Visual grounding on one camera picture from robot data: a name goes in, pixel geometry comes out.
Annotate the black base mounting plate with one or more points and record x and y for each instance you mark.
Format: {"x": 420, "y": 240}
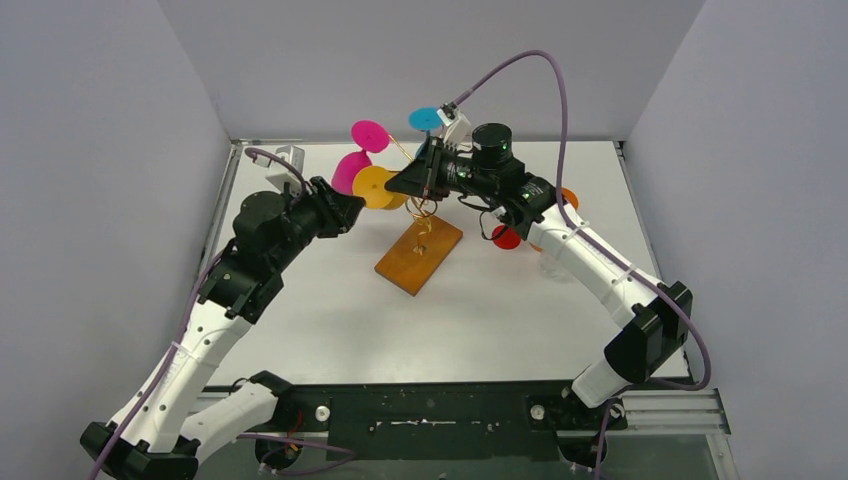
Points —
{"x": 537, "y": 420}

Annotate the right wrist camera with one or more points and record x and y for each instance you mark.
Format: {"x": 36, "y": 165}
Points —
{"x": 456, "y": 125}

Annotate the yellow wine glass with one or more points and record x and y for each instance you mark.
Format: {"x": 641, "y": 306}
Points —
{"x": 369, "y": 184}

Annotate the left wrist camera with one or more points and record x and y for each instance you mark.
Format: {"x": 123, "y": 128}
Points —
{"x": 280, "y": 175}

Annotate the blue wine glass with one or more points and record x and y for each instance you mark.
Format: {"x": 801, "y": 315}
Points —
{"x": 428, "y": 121}

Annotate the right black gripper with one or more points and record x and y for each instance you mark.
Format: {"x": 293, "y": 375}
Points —
{"x": 420, "y": 178}

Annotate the magenta wine glass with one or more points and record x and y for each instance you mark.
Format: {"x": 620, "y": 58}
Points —
{"x": 370, "y": 138}

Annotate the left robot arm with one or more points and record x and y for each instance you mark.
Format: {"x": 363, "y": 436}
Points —
{"x": 155, "y": 435}

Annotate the clear patterned wine glass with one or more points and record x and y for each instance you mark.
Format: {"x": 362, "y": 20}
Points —
{"x": 550, "y": 268}

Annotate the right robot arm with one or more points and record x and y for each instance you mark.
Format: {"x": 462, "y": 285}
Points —
{"x": 650, "y": 315}

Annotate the red wine glass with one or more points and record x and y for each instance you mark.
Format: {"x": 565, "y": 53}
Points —
{"x": 505, "y": 238}

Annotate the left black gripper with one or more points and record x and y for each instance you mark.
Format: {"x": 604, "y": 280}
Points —
{"x": 324, "y": 208}

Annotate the orange wine glass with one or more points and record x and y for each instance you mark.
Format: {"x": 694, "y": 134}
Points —
{"x": 571, "y": 198}

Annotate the gold wire rack wooden base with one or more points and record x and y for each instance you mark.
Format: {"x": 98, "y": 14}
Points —
{"x": 420, "y": 250}

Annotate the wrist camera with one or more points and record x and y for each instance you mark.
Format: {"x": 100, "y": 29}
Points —
{"x": 456, "y": 125}
{"x": 280, "y": 175}

